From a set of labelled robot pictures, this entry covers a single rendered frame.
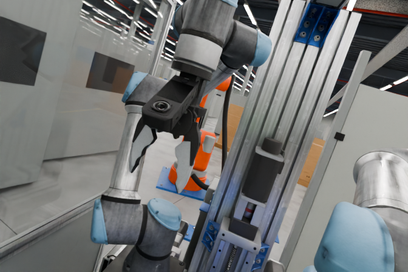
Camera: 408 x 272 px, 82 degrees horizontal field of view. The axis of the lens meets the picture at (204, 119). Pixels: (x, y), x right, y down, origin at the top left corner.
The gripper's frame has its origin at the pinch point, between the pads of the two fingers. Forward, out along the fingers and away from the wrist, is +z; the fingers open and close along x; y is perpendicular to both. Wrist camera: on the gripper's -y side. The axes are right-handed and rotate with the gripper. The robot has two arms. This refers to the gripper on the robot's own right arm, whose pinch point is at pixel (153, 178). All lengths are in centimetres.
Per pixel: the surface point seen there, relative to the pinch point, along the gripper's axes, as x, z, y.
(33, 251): 45, 56, 29
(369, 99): -73, -44, 129
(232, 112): 73, 19, 769
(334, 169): -69, 4, 128
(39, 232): 45, 49, 29
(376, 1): -209, -395, 702
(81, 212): 46, 51, 50
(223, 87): 57, -34, 355
